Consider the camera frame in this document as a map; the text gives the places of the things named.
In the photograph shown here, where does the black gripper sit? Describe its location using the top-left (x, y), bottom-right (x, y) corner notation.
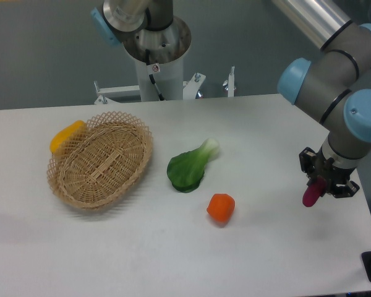
top-left (299, 147), bottom-right (360, 198)

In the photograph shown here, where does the purple sweet potato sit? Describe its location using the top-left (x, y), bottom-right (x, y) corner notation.
top-left (302, 177), bottom-right (326, 207)

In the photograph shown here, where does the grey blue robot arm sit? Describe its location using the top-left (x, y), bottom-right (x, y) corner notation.
top-left (91, 1), bottom-right (371, 207)

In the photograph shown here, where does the woven wicker basket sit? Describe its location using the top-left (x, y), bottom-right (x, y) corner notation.
top-left (47, 111), bottom-right (153, 209)

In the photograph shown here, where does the orange carrot piece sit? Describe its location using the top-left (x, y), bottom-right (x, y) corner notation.
top-left (207, 193), bottom-right (236, 223)

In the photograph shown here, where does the green bok choy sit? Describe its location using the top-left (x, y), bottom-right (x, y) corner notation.
top-left (166, 138), bottom-right (220, 193)

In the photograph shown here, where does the yellow pepper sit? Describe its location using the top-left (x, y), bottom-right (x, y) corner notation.
top-left (49, 120), bottom-right (86, 153)

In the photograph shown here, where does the white bracket with bolt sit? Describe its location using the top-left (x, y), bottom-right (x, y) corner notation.
top-left (222, 66), bottom-right (236, 97)

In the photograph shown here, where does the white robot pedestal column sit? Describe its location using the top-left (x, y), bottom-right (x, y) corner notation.
top-left (123, 17), bottom-right (191, 102)

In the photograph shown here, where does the black cable on pedestal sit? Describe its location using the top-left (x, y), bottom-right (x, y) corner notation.
top-left (144, 48), bottom-right (166, 101)

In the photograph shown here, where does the white metal mounting frame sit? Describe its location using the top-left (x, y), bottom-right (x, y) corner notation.
top-left (93, 72), bottom-right (207, 105)

